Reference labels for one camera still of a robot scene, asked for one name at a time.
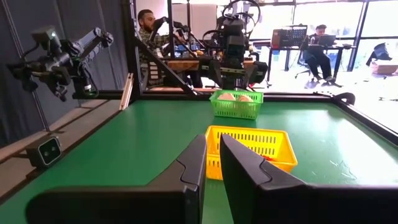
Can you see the dark laptop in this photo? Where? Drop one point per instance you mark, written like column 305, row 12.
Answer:
column 326, row 40

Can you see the black frame strut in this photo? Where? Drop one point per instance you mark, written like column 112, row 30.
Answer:
column 168, row 67

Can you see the dark grey curtain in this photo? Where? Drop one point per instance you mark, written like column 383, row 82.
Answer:
column 109, row 71

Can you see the person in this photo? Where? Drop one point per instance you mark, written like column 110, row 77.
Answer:
column 320, row 62
column 146, row 23

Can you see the black window frame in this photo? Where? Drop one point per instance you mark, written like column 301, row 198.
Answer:
column 360, row 28

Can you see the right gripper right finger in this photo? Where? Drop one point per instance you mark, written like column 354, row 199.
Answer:
column 311, row 205

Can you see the neighbouring station robot arm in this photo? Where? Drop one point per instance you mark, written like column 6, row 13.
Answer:
column 59, row 63

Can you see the green table mat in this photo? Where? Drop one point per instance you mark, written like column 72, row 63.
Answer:
column 124, row 140

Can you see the black frame clamp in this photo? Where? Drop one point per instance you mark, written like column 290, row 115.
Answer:
column 345, row 98

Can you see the light wooden strip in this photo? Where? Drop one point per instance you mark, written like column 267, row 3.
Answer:
column 126, row 91

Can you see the black monitor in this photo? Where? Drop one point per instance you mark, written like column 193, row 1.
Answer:
column 289, row 35

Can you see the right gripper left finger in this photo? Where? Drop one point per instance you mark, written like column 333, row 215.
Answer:
column 124, row 205

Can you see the black office chair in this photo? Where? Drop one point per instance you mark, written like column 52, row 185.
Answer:
column 303, row 67

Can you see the black bag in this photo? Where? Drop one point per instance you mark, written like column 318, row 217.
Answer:
column 379, row 51

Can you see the cardboard box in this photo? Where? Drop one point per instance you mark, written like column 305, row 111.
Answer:
column 385, row 67

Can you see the wooden workbench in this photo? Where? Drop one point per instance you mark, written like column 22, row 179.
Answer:
column 182, row 65

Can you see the yellow plastic basket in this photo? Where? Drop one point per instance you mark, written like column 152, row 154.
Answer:
column 248, row 141

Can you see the green plastic basket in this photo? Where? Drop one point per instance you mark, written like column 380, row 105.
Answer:
column 236, row 110

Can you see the black office desk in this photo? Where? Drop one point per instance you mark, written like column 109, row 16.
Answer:
column 289, row 48

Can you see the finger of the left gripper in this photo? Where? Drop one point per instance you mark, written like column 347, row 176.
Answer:
column 215, row 73
column 259, row 72

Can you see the black table level camera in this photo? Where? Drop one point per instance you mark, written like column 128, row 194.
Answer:
column 46, row 151

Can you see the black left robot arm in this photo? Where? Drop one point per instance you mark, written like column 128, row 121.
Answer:
column 234, row 84

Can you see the white board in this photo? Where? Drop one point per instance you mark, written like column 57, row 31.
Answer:
column 202, row 18

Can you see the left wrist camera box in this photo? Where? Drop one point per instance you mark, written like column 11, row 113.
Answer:
column 234, row 26

